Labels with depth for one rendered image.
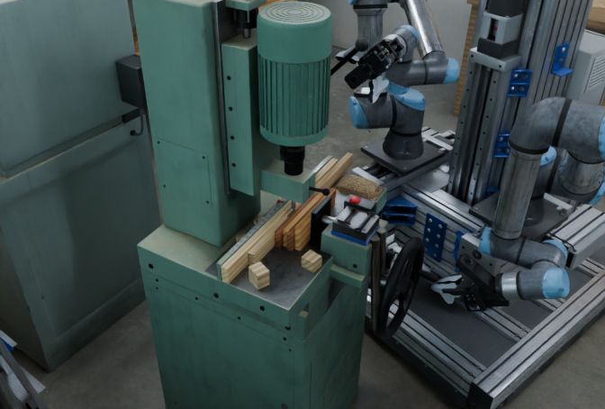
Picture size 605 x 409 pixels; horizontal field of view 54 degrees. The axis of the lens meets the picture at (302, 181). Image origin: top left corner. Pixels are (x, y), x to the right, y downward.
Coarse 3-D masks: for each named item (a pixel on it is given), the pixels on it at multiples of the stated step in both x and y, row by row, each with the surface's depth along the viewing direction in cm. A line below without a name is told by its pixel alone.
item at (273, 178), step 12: (264, 168) 162; (276, 168) 162; (264, 180) 163; (276, 180) 160; (288, 180) 158; (300, 180) 157; (312, 180) 161; (276, 192) 163; (288, 192) 160; (300, 192) 158; (312, 192) 163
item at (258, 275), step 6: (258, 264) 148; (252, 270) 146; (258, 270) 146; (264, 270) 146; (252, 276) 147; (258, 276) 145; (264, 276) 146; (252, 282) 148; (258, 282) 146; (264, 282) 147; (258, 288) 147
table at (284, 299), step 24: (336, 192) 183; (384, 192) 184; (312, 240) 163; (264, 264) 155; (288, 264) 155; (240, 288) 147; (264, 288) 147; (288, 288) 148; (312, 288) 152; (360, 288) 156; (264, 312) 147; (288, 312) 142
